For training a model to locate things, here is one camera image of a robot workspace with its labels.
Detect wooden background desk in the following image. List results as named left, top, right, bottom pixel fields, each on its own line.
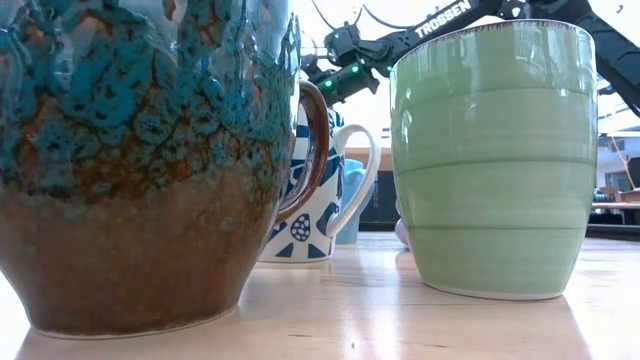
left=592, top=187, right=640, bottom=225

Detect black aluminium table frame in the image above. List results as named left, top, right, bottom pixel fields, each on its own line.
left=585, top=223, right=640, bottom=241

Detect white blue patterned mug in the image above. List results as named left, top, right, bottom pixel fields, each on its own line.
left=259, top=102, right=382, bottom=265

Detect light blue mug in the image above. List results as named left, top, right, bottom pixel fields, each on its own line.
left=335, top=158, right=374, bottom=246

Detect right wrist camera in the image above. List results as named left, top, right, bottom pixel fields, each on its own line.
left=301, top=23, right=362, bottom=84

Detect wooden shelf black legs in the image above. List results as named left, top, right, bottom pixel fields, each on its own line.
left=344, top=144, right=394, bottom=172

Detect brown blue glazed mug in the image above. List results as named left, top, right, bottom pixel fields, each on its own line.
left=0, top=0, right=331, bottom=341

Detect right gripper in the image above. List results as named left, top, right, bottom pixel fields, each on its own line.
left=309, top=62, right=380, bottom=108

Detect black background cabinet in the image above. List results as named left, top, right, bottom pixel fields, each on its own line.
left=358, top=169, right=400, bottom=232

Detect light green mug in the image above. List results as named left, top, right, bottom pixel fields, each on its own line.
left=389, top=18, right=599, bottom=302

